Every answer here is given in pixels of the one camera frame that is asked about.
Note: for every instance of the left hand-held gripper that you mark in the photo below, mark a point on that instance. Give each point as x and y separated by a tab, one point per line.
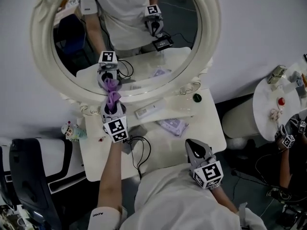
116	128

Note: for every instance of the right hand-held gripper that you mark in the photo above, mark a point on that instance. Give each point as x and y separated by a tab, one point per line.
207	172

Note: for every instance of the purple cloth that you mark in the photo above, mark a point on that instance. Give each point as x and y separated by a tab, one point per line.
112	98

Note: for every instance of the white oval vanity mirror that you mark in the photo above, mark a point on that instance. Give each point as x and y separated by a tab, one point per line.
40	56

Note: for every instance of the another person's forearm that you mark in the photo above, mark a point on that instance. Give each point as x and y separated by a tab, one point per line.
286	166

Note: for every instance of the person's right forearm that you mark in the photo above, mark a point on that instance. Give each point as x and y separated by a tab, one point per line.
224	199

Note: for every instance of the person's left forearm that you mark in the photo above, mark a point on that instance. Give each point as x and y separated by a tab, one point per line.
109	176

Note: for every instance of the purple wipes packet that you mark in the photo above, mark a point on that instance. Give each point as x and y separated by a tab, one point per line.
173	125

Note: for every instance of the small red trinket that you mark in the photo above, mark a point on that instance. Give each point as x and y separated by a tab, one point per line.
101	140

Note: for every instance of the white rectangular box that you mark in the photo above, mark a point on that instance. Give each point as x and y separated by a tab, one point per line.
147	110

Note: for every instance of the silver wristwatch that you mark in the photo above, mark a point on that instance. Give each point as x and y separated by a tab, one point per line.
216	186

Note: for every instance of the colourful doll figurine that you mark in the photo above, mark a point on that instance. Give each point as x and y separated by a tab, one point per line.
71	133

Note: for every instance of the person's white shirt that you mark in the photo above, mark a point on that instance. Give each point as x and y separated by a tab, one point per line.
172	200

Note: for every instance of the round white side table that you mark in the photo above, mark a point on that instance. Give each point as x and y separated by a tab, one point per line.
266	114

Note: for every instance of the pink fluffy ornament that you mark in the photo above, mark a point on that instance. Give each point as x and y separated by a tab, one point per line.
275	114

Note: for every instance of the red round object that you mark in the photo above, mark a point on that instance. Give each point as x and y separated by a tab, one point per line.
281	101

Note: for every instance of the black floor device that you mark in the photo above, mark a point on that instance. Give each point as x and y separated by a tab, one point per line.
287	198

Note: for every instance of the beige carton box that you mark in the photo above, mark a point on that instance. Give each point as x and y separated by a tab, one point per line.
277	74

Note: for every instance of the black office chair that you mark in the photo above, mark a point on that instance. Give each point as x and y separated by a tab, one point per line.
28	181

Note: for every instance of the grey small items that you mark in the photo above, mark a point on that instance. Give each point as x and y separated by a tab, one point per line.
297	79

